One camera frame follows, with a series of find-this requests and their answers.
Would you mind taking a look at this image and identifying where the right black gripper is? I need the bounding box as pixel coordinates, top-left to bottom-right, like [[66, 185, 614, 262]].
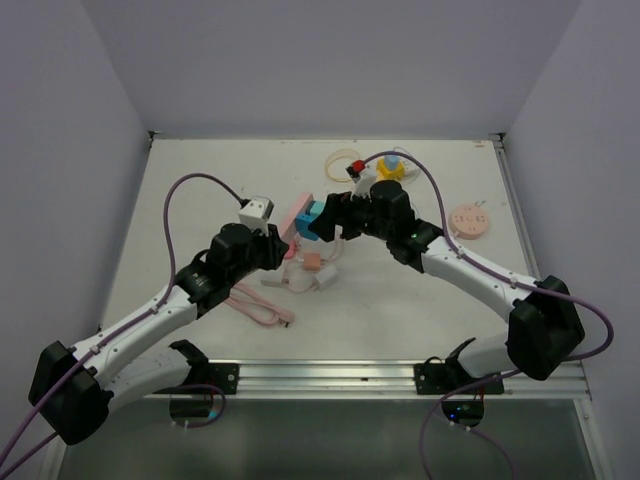
[[309, 187, 393, 243]]

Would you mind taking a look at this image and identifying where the teal plug adapter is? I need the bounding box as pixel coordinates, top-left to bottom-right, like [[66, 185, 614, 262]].
[[306, 200, 325, 217]]

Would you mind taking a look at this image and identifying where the blue plug adapter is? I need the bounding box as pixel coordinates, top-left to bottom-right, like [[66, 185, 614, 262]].
[[294, 213, 319, 241]]

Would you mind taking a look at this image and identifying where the white plug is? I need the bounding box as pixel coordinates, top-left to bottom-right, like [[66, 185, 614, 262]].
[[260, 275, 285, 288], [404, 170, 421, 181]]

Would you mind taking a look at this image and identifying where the pink rectangular power strip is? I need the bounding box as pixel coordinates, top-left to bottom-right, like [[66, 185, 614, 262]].
[[278, 192, 314, 244]]

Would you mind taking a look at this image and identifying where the orange small charger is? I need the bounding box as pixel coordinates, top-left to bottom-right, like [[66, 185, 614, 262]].
[[302, 252, 323, 272]]

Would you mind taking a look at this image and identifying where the pink plug adapter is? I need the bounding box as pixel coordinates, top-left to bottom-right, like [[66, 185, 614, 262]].
[[283, 241, 299, 261]]

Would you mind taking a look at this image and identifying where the white large charger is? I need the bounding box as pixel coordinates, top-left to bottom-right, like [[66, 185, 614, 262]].
[[314, 265, 338, 290]]

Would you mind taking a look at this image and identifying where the round pink power socket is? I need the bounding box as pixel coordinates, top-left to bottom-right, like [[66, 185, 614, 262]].
[[448, 203, 490, 240]]

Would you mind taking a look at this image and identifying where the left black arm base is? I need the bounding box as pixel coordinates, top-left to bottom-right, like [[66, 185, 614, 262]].
[[156, 362, 240, 395]]

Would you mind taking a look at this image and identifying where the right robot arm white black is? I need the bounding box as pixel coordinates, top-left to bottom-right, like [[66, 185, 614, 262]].
[[309, 181, 585, 393]]

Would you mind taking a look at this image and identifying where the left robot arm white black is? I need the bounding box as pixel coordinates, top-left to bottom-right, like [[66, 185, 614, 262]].
[[28, 223, 288, 445]]

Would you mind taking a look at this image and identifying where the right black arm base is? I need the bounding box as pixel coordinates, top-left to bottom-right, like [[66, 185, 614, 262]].
[[413, 357, 505, 395]]

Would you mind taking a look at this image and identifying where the yellow cube socket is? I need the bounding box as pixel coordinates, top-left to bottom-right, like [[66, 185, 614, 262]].
[[376, 161, 406, 182]]

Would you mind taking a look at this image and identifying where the light blue charger plug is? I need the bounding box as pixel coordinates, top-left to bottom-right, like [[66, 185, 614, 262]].
[[384, 155, 401, 172]]

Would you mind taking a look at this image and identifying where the white plug on cube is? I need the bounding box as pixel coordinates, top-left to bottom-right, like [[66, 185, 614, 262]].
[[404, 170, 421, 181]]

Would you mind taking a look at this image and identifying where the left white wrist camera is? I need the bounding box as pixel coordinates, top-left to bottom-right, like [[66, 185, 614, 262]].
[[238, 196, 274, 236]]

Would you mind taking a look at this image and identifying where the yellow charging cable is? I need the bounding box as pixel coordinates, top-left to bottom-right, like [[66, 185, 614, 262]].
[[324, 149, 361, 182]]

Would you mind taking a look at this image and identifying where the aluminium front rail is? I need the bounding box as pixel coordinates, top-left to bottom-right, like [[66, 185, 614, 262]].
[[63, 355, 591, 400]]

